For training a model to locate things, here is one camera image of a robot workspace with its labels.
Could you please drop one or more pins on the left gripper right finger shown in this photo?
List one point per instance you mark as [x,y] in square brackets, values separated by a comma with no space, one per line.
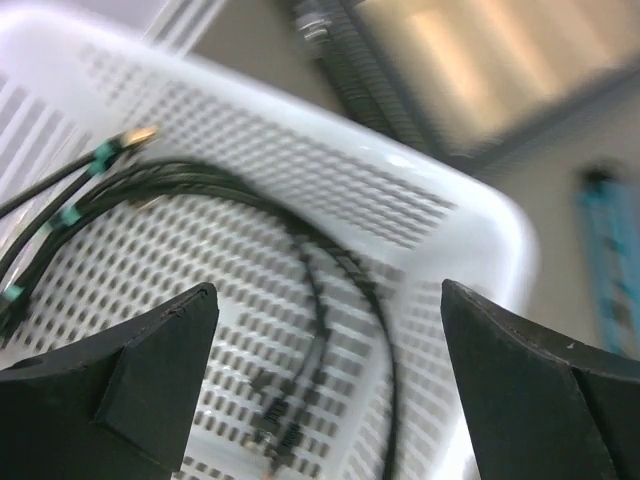
[539,404]

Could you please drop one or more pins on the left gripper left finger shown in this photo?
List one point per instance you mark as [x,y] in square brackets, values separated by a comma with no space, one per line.
[118,404]

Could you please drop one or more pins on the dark blue network switch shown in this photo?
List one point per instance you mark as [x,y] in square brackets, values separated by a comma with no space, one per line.
[608,206]

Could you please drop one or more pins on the white perforated plastic basket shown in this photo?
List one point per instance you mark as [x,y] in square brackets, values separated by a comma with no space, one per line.
[130,175]

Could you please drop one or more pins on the black compartment jewelry box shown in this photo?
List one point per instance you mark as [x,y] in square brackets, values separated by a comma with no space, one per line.
[469,80]

